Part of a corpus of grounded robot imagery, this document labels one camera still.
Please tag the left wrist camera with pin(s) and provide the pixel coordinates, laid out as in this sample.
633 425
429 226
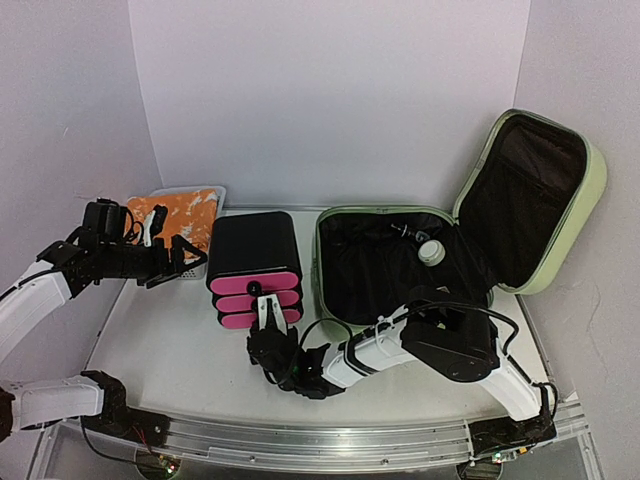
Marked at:
111 222

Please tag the black pink drawer organizer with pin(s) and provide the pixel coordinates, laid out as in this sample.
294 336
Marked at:
250 255

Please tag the white perforated plastic basket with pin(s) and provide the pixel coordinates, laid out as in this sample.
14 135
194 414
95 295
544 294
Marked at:
200 272

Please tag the orange snack bag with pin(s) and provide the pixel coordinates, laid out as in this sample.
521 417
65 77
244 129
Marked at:
192 211

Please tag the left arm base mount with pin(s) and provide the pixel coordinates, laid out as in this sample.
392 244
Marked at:
144 427

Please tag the black brush in suitcase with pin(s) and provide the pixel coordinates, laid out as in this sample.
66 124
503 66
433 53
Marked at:
409 232

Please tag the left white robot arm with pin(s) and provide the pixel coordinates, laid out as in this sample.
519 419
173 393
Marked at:
59 274

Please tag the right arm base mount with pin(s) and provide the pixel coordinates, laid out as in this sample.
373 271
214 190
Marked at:
502 434

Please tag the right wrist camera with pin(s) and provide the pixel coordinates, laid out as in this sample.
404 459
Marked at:
270 316

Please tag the aluminium front rail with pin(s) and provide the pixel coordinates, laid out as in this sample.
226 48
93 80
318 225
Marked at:
326 449

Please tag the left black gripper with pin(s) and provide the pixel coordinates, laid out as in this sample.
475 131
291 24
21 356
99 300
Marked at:
162 267

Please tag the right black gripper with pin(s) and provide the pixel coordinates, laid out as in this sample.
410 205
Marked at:
270 339

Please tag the green hard-shell suitcase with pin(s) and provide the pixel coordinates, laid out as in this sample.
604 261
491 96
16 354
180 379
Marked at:
512 226

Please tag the white round jar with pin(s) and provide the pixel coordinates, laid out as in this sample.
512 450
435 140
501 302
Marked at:
431 253

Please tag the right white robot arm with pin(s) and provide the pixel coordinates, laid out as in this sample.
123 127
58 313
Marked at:
462 341

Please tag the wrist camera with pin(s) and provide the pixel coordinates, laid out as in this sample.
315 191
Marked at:
111 222
270 316

